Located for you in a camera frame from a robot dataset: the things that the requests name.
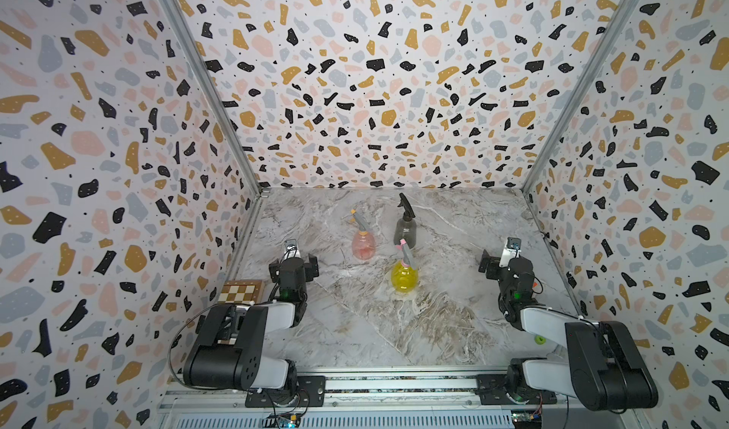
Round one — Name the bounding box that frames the pink grey spray nozzle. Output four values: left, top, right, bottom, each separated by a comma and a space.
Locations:
398, 238, 415, 269

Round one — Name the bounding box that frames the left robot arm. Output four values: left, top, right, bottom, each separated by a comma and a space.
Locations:
181, 254, 319, 395

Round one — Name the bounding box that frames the orange grey spray nozzle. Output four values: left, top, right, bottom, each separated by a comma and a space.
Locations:
351, 210, 371, 233

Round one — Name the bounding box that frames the wooden chessboard box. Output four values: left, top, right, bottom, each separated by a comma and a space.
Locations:
218, 280, 264, 305

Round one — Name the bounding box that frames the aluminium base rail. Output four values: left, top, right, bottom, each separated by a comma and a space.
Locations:
154, 366, 650, 428

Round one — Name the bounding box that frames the black spray nozzle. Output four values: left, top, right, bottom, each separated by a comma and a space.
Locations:
399, 193, 416, 222

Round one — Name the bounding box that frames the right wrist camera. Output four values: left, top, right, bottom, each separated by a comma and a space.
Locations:
499, 237, 521, 268

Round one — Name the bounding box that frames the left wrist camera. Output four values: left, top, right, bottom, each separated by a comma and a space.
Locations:
282, 239, 301, 260

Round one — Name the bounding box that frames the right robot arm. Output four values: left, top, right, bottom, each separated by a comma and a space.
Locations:
478, 238, 659, 413

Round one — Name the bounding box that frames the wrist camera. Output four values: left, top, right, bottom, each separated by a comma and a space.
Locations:
282, 239, 301, 260
499, 237, 521, 268

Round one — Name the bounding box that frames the yellow spray bottle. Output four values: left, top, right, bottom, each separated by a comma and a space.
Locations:
390, 260, 419, 293

